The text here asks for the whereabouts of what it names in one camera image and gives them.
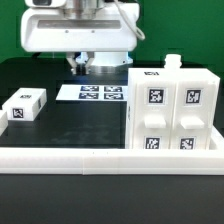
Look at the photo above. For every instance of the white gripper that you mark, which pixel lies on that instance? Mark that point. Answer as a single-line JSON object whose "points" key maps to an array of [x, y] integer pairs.
{"points": [[47, 29]]}

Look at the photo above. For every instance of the white cabinet door panel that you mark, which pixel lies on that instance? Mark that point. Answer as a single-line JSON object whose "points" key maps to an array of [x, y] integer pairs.
{"points": [[25, 104]]}

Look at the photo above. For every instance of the white cabinet body box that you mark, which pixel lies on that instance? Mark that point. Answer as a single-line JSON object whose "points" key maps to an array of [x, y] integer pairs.
{"points": [[170, 109]]}

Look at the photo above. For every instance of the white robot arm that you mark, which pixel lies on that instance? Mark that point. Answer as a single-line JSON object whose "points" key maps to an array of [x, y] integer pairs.
{"points": [[82, 9]]}

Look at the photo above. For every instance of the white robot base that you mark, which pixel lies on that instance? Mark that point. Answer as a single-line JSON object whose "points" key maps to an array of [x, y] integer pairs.
{"points": [[107, 62]]}

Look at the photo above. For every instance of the white fiducial marker sheet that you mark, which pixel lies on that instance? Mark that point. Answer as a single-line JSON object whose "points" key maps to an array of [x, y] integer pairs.
{"points": [[108, 93]]}

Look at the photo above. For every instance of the white block at left edge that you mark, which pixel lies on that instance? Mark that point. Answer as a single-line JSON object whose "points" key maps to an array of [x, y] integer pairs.
{"points": [[3, 121]]}

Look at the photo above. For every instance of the white L-shaped fence frame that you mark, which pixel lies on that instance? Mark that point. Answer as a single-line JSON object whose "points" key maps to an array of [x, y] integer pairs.
{"points": [[114, 161]]}

